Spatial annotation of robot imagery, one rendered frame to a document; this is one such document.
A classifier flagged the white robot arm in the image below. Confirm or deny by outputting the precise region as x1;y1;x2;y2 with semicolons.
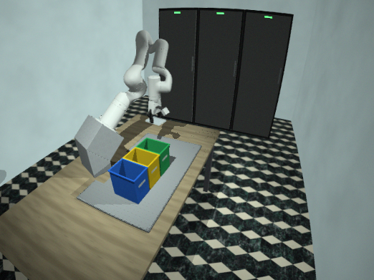
95;30;172;133

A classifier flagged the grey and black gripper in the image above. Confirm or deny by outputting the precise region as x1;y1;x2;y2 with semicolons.
147;100;162;123

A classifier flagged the yellow open bin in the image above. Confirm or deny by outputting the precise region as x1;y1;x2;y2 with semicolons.
123;148;160;189

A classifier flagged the blue bin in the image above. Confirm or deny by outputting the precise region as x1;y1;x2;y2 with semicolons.
108;158;150;204

